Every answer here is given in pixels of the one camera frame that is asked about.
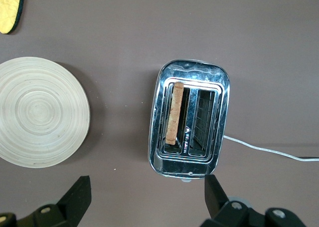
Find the brown toast slice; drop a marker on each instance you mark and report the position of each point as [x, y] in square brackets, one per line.
[175, 112]

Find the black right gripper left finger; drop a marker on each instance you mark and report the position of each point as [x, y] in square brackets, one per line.
[72, 202]

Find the chrome and beige toaster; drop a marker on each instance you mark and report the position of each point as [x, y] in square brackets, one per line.
[189, 164]

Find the brown table cover sheet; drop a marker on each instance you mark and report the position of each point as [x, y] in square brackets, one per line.
[124, 37]

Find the round wooden plate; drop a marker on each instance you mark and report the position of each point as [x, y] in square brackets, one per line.
[40, 112]

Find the yellow quilted oven mitt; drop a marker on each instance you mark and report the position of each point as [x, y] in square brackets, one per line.
[8, 10]

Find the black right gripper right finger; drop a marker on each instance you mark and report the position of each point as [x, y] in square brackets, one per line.
[219, 207]

